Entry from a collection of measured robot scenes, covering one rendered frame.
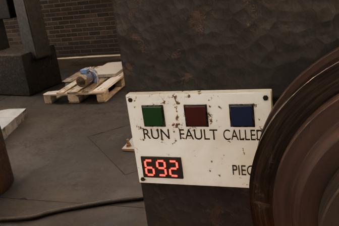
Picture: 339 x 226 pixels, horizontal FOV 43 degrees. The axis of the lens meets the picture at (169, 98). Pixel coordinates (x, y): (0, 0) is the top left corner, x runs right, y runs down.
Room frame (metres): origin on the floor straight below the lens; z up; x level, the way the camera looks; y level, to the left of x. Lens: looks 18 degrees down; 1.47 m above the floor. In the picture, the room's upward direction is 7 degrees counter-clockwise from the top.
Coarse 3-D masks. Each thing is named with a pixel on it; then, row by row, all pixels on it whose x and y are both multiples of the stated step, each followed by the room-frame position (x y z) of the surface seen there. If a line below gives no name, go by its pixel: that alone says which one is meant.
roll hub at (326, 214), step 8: (336, 176) 0.47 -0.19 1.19; (328, 184) 0.48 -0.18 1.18; (336, 184) 0.45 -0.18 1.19; (328, 192) 0.46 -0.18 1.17; (336, 192) 0.44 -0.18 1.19; (328, 200) 0.44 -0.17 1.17; (336, 200) 0.43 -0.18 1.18; (320, 208) 0.47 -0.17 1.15; (328, 208) 0.44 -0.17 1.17; (336, 208) 0.43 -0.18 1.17; (320, 216) 0.45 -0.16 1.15; (328, 216) 0.44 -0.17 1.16; (336, 216) 0.43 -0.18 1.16; (320, 224) 0.44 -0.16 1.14; (328, 224) 0.44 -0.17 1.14; (336, 224) 0.43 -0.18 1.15
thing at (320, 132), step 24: (336, 96) 0.51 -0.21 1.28; (312, 120) 0.51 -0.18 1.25; (336, 120) 0.50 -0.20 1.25; (288, 144) 0.53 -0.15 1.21; (312, 144) 0.51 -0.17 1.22; (336, 144) 0.48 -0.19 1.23; (288, 168) 0.52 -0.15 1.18; (312, 168) 0.49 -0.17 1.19; (336, 168) 0.48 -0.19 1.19; (288, 192) 0.52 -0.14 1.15; (312, 192) 0.49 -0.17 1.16; (288, 216) 0.52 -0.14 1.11; (312, 216) 0.49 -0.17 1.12
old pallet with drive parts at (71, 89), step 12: (72, 84) 5.20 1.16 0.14; (96, 84) 5.06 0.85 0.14; (108, 84) 4.98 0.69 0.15; (120, 84) 5.26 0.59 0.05; (48, 96) 4.97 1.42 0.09; (60, 96) 5.18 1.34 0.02; (72, 96) 4.87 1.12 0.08; (84, 96) 5.03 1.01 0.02; (96, 96) 4.78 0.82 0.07; (108, 96) 4.86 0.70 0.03
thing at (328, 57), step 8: (336, 48) 0.58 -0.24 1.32; (328, 56) 0.58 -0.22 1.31; (336, 56) 0.57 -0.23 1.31; (312, 64) 0.59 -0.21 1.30; (320, 64) 0.58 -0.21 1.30; (304, 72) 0.59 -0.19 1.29; (312, 72) 0.58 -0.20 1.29; (296, 80) 0.59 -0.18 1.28; (304, 80) 0.59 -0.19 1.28; (288, 88) 0.60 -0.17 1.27; (296, 88) 0.59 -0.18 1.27; (280, 96) 0.60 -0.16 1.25; (288, 96) 0.60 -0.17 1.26; (280, 104) 0.60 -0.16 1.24; (272, 112) 0.60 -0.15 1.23; (264, 128) 0.61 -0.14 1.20
